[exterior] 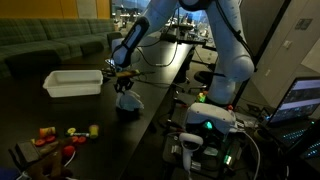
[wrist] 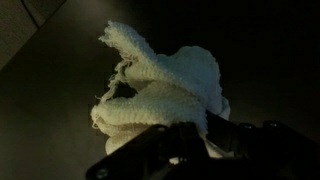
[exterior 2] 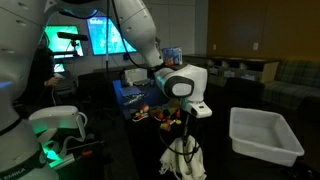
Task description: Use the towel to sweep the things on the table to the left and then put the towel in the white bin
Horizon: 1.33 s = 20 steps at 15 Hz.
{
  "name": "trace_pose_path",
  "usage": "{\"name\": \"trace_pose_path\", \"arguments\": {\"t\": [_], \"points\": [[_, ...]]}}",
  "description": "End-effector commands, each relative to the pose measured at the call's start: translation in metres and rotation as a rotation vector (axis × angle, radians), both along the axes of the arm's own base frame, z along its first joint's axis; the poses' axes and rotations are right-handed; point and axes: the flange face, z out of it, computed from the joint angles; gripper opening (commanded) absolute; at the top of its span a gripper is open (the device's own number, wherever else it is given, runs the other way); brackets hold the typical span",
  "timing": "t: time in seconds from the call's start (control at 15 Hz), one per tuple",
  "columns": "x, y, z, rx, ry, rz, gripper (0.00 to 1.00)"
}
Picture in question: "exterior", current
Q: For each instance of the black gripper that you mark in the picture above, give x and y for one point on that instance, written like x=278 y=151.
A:
x=124 y=81

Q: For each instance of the white terry towel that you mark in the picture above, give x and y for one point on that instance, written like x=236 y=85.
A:
x=129 y=101

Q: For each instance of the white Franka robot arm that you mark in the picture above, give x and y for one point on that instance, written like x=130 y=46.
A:
x=230 y=56

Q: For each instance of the white plastic bin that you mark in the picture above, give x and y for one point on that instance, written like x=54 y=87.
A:
x=73 y=83

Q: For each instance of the tablet with lit screen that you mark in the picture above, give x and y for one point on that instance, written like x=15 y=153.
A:
x=109 y=62

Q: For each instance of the small stacking cup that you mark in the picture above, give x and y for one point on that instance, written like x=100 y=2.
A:
x=94 y=131

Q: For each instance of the dark upholstered chair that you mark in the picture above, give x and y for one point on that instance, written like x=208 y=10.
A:
x=114 y=37
x=91 y=47
x=33 y=61

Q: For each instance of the orange plastic disc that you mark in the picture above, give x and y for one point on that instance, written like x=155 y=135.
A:
x=50 y=138
x=40 y=142
x=75 y=139
x=82 y=139

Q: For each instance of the black office chair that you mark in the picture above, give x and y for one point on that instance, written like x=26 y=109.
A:
x=203 y=78

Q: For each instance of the red plush ball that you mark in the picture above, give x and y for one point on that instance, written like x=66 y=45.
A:
x=68 y=150

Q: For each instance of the white VR controller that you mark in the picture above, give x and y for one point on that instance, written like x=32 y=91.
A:
x=190 y=143

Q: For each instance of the white VR headset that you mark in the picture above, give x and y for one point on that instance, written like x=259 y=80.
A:
x=210 y=115

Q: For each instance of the green plaid sofa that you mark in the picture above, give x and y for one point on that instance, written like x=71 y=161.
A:
x=40 y=35

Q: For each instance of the brown plush toy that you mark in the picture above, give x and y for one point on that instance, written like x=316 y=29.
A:
x=50 y=163

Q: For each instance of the small yellow block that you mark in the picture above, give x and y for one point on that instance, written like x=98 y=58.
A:
x=32 y=141

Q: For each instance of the black slanted pole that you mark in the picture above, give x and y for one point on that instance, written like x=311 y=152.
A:
x=266 y=36

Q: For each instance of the open laptop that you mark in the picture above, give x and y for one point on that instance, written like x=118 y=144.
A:
x=296 y=100

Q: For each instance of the white wall switch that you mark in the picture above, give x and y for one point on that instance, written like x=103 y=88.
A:
x=287 y=44

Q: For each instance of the grey wall sign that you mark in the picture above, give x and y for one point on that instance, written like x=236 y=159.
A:
x=304 y=23

